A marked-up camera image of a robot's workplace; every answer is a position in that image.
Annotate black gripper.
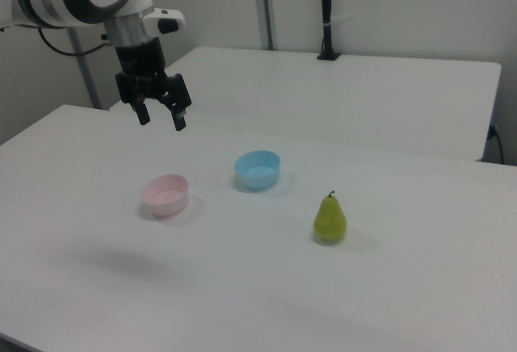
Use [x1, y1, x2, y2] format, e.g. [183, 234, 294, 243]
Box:
[115, 39, 192, 132]

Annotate green pear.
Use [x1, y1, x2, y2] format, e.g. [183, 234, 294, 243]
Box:
[313, 190, 347, 244]

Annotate pink plastic bowl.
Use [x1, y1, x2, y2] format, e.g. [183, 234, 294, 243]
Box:
[141, 174, 190, 220]

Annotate blue plastic bowl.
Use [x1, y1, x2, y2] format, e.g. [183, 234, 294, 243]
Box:
[233, 149, 282, 191]

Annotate white adjacent table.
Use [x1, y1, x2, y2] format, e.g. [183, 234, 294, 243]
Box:
[107, 46, 503, 164]

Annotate grey metal wall post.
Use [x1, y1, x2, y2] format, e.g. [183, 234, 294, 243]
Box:
[65, 27, 103, 111]
[250, 0, 280, 52]

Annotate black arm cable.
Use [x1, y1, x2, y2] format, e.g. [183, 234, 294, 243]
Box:
[36, 24, 115, 57]

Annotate black camera pole with clamp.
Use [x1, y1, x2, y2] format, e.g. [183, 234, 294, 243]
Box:
[316, 0, 343, 62]

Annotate white cable tie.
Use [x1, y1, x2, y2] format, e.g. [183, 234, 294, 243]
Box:
[322, 13, 354, 28]

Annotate black hanging table cable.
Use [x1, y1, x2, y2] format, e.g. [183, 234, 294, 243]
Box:
[488, 124, 506, 165]

